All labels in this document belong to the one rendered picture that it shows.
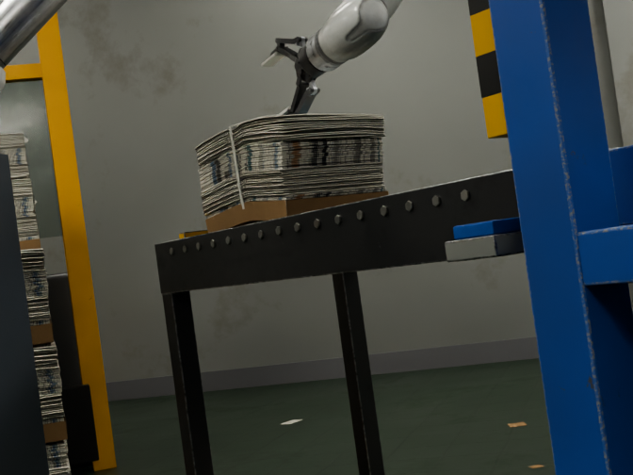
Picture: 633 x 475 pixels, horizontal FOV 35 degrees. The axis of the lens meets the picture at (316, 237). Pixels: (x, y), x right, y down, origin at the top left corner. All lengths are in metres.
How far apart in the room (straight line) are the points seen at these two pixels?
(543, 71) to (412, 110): 4.76
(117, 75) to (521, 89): 5.51
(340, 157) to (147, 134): 4.26
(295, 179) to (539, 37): 1.10
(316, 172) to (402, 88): 3.75
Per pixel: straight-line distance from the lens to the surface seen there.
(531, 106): 1.16
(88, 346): 4.11
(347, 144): 2.25
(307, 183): 2.18
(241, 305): 6.18
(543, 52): 1.15
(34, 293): 2.41
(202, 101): 6.29
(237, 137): 2.31
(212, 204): 2.41
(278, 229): 1.92
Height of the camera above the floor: 0.71
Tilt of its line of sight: 1 degrees up
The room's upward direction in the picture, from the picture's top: 8 degrees counter-clockwise
